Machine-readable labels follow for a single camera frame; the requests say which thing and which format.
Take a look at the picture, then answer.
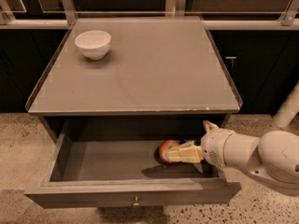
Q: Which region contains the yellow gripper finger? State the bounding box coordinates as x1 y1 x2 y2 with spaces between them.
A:
163 141 204 163
203 120 219 133

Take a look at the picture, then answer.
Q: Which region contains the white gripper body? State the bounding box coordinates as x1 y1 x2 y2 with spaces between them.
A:
201 128 235 168

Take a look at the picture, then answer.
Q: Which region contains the red apple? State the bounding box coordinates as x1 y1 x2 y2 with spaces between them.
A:
158 140 179 163

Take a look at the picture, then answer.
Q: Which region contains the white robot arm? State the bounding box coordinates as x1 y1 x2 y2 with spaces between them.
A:
159 120 299 196

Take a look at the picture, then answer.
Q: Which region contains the small metal drawer knob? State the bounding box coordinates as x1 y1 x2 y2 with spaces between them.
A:
133 196 140 207

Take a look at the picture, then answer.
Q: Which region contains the grey cabinet with glass top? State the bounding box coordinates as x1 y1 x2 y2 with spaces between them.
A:
26 16 242 138

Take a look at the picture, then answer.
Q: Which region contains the open grey top drawer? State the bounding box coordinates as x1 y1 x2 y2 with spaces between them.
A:
24 130 243 209

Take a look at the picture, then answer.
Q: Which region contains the white ceramic bowl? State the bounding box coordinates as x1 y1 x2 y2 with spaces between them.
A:
75 30 111 60

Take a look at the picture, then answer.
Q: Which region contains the metal railing with glass panels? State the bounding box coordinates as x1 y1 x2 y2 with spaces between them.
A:
1 0 299 30

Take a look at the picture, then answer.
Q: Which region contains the dark background cabinet handle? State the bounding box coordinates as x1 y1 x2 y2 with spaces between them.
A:
225 56 236 69

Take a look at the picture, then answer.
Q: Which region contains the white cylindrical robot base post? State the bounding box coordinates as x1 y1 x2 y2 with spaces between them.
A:
273 81 299 128

